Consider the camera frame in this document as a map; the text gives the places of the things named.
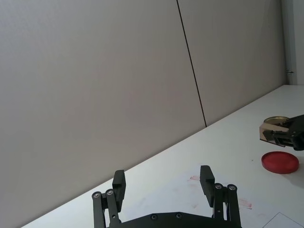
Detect brown jar with gold rim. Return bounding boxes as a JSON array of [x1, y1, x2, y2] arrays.
[[258, 115, 292, 144]]

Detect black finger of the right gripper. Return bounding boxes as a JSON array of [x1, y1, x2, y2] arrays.
[[262, 129, 295, 148], [282, 114, 304, 131]]

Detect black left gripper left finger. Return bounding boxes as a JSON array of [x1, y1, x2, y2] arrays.
[[92, 169, 127, 228]]

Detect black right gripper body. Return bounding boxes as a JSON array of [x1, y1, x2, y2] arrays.
[[290, 125, 304, 152]]

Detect white paper sheet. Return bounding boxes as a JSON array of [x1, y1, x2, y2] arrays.
[[260, 211, 304, 228]]

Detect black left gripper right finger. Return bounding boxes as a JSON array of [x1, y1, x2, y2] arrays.
[[199, 165, 243, 228]]

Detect red round lid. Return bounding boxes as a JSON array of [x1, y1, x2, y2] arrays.
[[261, 151, 300, 175]]

